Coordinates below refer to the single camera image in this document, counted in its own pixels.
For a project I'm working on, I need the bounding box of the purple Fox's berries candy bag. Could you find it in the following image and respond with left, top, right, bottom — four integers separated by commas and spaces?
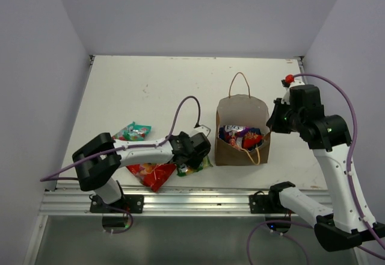
218, 125, 263, 149

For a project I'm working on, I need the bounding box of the yellow green Fox's candy bag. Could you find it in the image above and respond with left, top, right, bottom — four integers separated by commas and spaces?
176, 155, 214, 178

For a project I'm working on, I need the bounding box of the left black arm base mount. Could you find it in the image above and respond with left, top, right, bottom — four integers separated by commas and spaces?
89, 195, 144, 214

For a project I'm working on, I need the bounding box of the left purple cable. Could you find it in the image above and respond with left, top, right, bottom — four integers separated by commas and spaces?
40, 96, 202, 182

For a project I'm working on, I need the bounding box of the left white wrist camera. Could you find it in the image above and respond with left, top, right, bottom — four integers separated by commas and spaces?
192, 125, 211, 137

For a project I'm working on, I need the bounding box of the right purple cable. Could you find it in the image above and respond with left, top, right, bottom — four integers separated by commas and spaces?
293, 73, 385, 261

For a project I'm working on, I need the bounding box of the teal red candy bag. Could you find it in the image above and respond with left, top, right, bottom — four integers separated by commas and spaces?
112, 122, 152, 142

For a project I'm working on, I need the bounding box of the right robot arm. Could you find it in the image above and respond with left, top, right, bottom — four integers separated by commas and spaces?
267, 83, 384, 252

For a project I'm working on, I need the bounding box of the purple cable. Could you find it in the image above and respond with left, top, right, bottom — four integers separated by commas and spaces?
40, 96, 202, 182
293, 73, 385, 261

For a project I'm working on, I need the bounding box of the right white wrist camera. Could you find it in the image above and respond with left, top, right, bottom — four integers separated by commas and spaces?
281, 75, 304, 104

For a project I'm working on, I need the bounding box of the red fruit candy bag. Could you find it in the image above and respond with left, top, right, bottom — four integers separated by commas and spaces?
127, 163, 176, 193

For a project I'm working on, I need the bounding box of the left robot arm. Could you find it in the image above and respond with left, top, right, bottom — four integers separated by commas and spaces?
72, 126, 211, 213

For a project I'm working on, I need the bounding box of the brown paper bag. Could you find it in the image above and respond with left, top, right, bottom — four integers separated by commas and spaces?
214, 78, 271, 166

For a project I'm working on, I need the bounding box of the red snack sticks bag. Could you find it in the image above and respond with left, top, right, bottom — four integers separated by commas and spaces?
242, 132, 263, 151

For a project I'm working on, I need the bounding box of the aluminium rail frame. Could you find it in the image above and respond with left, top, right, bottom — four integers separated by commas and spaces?
58, 55, 331, 216

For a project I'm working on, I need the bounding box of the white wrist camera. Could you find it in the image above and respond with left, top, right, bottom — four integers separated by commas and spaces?
192, 125, 211, 137
281, 75, 304, 104

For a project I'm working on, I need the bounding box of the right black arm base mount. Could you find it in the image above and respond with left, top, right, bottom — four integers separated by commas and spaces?
248, 190, 285, 214

